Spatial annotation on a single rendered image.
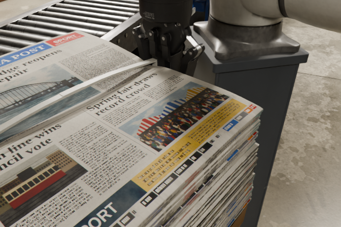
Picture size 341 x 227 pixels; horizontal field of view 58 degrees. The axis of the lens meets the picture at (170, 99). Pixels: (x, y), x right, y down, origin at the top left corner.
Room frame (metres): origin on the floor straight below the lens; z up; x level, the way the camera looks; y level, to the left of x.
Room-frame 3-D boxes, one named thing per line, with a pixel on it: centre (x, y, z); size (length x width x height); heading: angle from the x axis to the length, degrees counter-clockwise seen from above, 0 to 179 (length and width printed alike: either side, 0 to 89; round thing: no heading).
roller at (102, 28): (1.32, 0.44, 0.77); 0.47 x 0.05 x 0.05; 69
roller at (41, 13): (1.38, 0.42, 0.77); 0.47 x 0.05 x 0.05; 69
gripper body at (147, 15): (0.43, 0.01, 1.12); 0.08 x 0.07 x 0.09; 49
